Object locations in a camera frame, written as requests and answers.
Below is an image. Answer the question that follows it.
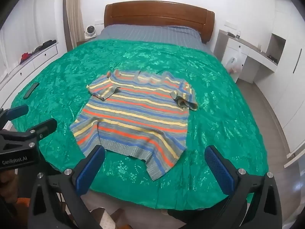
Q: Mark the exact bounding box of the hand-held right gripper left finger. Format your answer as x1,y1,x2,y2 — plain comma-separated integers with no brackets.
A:
28,144,106,229

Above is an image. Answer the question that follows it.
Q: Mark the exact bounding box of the black remote control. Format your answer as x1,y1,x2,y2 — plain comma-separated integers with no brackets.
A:
23,82,40,99

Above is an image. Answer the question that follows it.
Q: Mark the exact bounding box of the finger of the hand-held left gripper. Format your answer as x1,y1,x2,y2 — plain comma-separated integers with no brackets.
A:
0,118,58,152
0,104,29,125

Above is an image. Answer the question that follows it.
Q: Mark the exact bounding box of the beige curtain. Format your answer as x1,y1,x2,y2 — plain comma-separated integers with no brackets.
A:
63,0,84,52

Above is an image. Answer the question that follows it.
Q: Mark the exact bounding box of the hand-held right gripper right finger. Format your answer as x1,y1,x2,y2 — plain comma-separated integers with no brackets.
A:
204,145,283,229

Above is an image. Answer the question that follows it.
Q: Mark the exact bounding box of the dark clothes pile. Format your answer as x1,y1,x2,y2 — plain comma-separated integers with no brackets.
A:
33,39,57,53

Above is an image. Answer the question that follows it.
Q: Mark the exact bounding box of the white wardrobe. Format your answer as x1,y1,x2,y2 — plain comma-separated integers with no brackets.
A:
253,0,305,153

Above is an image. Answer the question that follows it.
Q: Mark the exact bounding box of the green patterned blanket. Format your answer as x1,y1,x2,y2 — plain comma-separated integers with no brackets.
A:
11,39,270,210

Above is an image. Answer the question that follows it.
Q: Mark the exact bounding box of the white plastic bag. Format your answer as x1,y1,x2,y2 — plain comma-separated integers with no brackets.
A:
225,57,243,74

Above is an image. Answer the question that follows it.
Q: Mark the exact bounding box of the white sheer curtain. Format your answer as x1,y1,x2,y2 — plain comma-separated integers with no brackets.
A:
0,0,46,74

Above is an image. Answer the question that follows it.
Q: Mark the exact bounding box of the striped knit sweater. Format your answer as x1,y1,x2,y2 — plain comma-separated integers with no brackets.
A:
70,70,199,181

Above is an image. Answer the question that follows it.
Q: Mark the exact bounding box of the grey striped pillow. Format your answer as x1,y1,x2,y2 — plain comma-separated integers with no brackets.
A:
96,24,203,50

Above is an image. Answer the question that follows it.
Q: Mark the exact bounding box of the small white fan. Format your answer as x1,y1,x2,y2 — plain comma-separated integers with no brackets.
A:
84,25,97,39

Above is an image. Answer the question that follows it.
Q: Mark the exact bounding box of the white desk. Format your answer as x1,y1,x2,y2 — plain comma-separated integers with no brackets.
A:
213,29,278,84

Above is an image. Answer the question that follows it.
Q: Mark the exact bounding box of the wooden bed headboard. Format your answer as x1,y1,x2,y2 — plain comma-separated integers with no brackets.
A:
104,0,215,44

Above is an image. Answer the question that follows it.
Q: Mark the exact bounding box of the red cloth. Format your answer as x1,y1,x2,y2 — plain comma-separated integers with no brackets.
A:
20,52,32,64

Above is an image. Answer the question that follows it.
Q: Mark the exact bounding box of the dark wooden nightstand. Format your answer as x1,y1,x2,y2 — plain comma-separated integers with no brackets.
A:
76,37,98,47

